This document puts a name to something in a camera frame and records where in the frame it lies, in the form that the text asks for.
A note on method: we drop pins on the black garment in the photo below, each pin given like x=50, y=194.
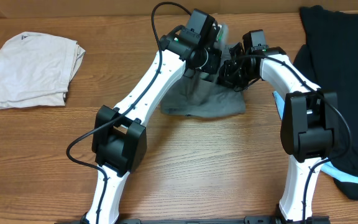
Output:
x=329, y=58

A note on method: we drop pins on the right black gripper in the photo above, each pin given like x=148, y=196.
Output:
x=225, y=78

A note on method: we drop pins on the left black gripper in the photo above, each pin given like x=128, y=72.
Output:
x=214, y=61

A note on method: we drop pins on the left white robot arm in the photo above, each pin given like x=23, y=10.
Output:
x=120, y=137

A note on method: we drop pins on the beige folded garment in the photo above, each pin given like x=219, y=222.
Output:
x=36, y=69

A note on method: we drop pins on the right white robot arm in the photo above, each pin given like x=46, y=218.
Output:
x=309, y=129

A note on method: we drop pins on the cardboard backboard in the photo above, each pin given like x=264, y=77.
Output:
x=69, y=8

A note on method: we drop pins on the grey shorts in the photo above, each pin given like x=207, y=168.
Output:
x=198, y=94

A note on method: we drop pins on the light blue garment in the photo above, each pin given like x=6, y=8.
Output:
x=278, y=102

